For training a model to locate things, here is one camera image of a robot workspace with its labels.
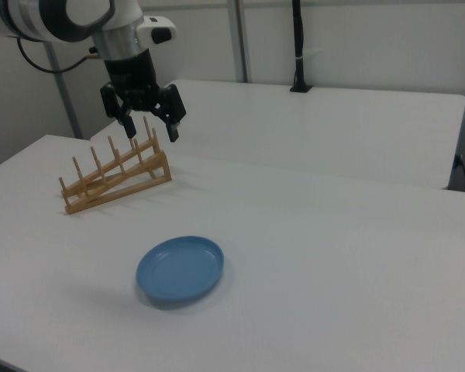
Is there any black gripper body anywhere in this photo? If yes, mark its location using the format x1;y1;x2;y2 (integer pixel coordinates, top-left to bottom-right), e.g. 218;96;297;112
102;49;167;115

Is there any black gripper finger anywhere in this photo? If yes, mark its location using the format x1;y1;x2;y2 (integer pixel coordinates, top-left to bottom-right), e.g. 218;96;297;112
151;83;188;144
99;82;137;140

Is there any blue round plate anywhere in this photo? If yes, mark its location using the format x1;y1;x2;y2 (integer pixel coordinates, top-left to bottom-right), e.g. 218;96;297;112
135;235;226;303

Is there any wooden plate rack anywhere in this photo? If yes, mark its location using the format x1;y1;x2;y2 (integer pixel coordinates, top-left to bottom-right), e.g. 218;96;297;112
58;116;173;215

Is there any black pole with clamp base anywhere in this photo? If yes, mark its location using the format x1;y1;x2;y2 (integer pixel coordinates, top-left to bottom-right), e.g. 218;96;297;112
288;0;315;94

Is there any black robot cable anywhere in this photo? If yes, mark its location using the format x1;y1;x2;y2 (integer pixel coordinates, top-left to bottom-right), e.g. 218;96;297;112
16;36;98;74

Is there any black power cable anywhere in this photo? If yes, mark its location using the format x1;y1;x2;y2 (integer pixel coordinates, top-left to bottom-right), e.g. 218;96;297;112
454;153;465;192

